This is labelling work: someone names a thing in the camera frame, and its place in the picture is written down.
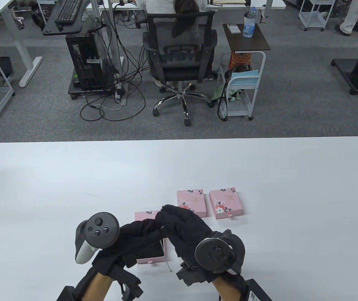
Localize person's right hand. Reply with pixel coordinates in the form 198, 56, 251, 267
155, 204, 245, 286

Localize person's left hand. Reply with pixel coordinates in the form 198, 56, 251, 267
92, 218, 163, 276

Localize pink floral jewelry box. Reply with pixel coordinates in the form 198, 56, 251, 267
134, 211, 167, 265
177, 189, 206, 217
209, 187, 245, 219

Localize black VR controller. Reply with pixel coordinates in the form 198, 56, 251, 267
195, 230, 246, 274
75, 212, 120, 265

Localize person's left forearm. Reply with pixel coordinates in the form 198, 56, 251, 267
83, 271, 112, 301

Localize person's right forearm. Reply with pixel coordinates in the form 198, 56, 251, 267
212, 276, 243, 301

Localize black labelled wrist sensor box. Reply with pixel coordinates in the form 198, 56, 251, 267
246, 279, 273, 301

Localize green bag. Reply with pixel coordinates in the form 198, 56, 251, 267
212, 84, 229, 101

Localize grey power strip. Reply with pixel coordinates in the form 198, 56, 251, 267
115, 82, 126, 102

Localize black wheeled computer platform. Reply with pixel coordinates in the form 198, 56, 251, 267
68, 69, 116, 100

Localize black mesh office chair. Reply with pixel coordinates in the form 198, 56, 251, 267
143, 11, 218, 126

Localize light blue folder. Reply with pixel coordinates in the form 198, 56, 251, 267
231, 70, 260, 87

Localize orange patterned bag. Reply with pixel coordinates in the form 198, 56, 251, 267
228, 52, 253, 69

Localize black computer tower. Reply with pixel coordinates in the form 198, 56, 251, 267
65, 33, 112, 91

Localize brown side table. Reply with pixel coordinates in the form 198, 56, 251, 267
223, 24, 271, 51

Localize white desk with metal legs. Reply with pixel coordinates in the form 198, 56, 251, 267
91, 0, 286, 105

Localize clear water bottle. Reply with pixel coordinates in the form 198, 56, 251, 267
243, 6, 257, 38

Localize black keyboard tray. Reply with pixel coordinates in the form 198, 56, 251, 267
42, 0, 91, 36

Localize black keyboard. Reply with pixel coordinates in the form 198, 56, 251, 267
54, 0, 82, 25

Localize black backpack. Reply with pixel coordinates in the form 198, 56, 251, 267
31, 0, 51, 31

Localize white chair base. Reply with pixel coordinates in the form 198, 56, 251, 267
0, 16, 25, 31

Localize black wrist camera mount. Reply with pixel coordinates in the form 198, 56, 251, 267
113, 267, 144, 300

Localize black floor cables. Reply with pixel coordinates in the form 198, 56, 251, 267
80, 19, 149, 122

